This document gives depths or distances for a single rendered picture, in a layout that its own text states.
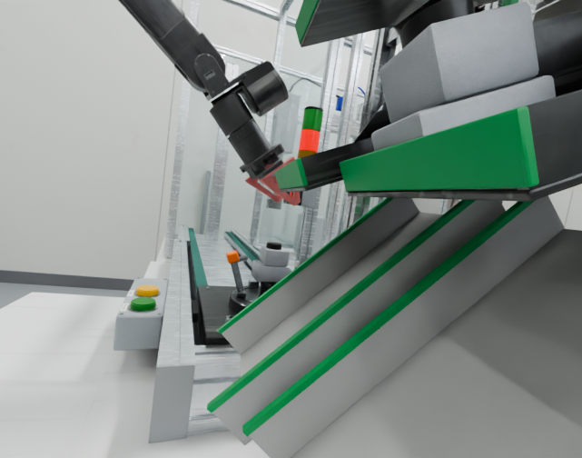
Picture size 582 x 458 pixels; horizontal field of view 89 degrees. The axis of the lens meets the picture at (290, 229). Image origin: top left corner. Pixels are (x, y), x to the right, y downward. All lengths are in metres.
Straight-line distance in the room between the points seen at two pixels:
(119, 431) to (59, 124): 3.39
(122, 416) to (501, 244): 0.49
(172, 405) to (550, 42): 0.51
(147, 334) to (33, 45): 3.58
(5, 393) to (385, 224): 0.56
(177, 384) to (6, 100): 3.67
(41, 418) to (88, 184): 3.14
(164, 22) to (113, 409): 0.54
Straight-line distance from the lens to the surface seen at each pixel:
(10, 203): 3.89
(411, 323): 0.24
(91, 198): 3.58
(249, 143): 0.51
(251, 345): 0.38
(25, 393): 0.60
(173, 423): 0.47
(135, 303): 0.57
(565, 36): 0.32
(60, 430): 0.52
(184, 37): 0.52
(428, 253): 0.26
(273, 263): 0.55
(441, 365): 0.24
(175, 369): 0.42
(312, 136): 0.77
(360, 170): 0.18
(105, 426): 0.51
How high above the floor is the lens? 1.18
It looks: 5 degrees down
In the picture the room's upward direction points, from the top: 8 degrees clockwise
